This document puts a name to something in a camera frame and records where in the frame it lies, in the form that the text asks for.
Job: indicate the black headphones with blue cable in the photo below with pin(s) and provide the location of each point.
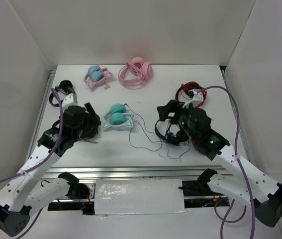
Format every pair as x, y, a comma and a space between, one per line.
181, 135

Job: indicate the teal cat ear headphones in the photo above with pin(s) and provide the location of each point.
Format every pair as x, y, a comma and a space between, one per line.
118, 117

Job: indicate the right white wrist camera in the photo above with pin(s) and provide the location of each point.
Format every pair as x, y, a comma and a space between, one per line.
197, 99

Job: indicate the white foil-covered panel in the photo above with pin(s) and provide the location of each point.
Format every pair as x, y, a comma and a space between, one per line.
138, 197

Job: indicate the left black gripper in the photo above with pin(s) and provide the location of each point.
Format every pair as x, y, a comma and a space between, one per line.
91, 112

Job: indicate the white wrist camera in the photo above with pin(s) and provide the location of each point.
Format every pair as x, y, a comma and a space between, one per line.
197, 99
70, 99

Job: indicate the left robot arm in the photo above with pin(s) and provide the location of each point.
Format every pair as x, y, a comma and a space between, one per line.
19, 199

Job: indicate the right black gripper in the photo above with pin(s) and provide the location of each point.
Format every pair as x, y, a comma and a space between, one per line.
164, 110

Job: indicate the aluminium rail frame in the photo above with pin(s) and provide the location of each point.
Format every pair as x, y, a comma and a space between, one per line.
134, 153

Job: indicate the pink blue cat headphones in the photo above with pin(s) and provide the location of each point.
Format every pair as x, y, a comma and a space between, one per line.
97, 75

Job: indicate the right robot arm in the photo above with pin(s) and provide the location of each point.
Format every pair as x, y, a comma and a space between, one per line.
255, 188

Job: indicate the red black headphones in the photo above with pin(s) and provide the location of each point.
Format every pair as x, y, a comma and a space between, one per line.
184, 90

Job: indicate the black headset with microphone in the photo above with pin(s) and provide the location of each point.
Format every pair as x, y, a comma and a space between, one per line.
89, 131

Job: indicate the black headphones back left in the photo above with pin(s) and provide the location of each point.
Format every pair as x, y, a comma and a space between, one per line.
67, 90

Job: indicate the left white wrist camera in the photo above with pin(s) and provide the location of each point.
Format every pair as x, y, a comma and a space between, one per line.
70, 99

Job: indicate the pink gaming headset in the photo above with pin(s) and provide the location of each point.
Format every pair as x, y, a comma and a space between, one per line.
138, 67

